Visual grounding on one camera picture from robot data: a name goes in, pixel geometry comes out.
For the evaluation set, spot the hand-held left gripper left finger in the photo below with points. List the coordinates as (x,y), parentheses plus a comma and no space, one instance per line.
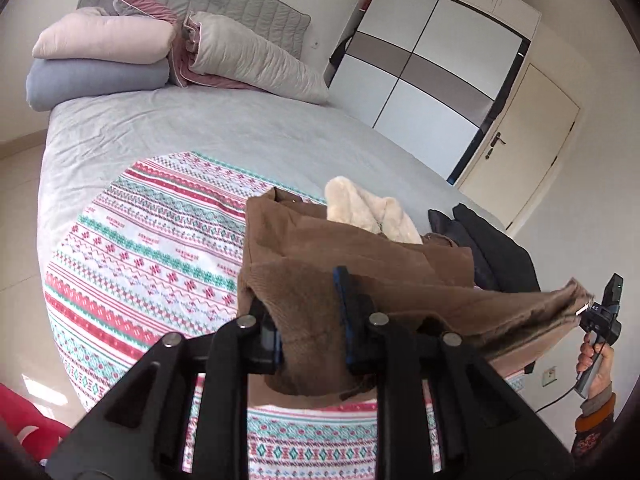
(265,346)

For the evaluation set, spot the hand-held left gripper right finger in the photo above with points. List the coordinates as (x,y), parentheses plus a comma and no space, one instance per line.
(343,310)

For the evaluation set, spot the brown coat with fleece collar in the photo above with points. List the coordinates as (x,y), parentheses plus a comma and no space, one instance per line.
(400,280)

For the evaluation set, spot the person's right forearm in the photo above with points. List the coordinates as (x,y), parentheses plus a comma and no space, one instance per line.
(595,420)

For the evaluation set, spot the person's right hand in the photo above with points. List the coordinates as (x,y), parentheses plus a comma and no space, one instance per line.
(600,367)

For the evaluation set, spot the black jacket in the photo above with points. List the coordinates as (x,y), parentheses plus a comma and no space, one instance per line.
(500,255)

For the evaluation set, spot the patterned blanket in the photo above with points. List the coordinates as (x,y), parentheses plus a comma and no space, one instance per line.
(150,240)

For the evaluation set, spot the cream door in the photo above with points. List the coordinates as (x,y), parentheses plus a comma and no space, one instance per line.
(530,140)

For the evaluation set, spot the bed with grey sheet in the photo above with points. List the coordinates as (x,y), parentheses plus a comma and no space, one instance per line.
(250,125)

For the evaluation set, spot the sliding door wardrobe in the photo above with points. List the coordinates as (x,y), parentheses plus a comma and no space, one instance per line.
(425,75)

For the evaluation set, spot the red plastic stool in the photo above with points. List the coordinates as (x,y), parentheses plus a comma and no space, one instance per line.
(25,415)

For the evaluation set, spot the grey quilted duvet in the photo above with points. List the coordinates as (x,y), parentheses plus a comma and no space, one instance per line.
(250,55)

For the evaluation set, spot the light blue pillow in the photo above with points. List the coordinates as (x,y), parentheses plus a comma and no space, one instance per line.
(90,82)

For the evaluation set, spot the pale pillow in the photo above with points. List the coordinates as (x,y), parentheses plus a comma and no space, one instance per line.
(100,35)

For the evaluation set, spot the pink quilted blanket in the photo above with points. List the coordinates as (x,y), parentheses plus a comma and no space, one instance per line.
(145,6)

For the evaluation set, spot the wall socket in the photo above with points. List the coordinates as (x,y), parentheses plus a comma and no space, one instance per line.
(549,376)

